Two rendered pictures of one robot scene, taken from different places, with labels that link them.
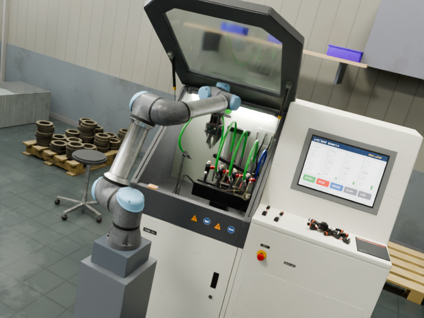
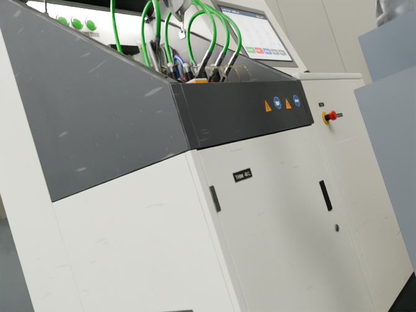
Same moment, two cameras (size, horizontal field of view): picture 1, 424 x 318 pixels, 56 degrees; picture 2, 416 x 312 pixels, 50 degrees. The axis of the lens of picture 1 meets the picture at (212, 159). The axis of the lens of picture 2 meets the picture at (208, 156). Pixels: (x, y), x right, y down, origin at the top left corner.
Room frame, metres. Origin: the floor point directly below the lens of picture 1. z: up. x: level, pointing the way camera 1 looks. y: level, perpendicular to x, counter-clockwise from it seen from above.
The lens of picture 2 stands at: (1.59, 1.31, 0.72)
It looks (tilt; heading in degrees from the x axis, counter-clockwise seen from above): 3 degrees up; 294
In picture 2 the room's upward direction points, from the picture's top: 18 degrees counter-clockwise
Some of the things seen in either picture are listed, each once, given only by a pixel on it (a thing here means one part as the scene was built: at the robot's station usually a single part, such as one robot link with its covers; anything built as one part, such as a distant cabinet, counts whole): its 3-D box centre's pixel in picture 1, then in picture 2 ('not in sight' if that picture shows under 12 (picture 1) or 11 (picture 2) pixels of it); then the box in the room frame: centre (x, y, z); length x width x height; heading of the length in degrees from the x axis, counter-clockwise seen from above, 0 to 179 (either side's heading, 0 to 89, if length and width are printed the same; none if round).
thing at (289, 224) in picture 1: (319, 233); (311, 85); (1.89, -0.63, 0.96); 0.70 x 0.22 x 0.03; 77
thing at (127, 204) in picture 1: (128, 206); not in sight; (1.51, 0.30, 1.07); 0.13 x 0.12 x 0.14; 54
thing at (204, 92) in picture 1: (211, 94); not in sight; (2.00, 0.07, 1.52); 0.11 x 0.11 x 0.08; 54
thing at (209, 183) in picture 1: (220, 199); not in sight; (2.17, -0.10, 0.91); 0.34 x 0.10 x 0.15; 77
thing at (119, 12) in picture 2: (233, 103); (93, 9); (2.45, -0.05, 1.43); 0.54 x 0.03 x 0.02; 77
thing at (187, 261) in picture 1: (170, 279); (301, 250); (1.95, 0.07, 0.44); 0.65 x 0.02 x 0.68; 77
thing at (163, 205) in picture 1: (186, 213); (251, 109); (1.96, 0.07, 0.87); 0.62 x 0.04 x 0.16; 77
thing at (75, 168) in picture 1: (86, 138); not in sight; (4.64, 1.57, 0.22); 1.22 x 0.83 x 0.43; 159
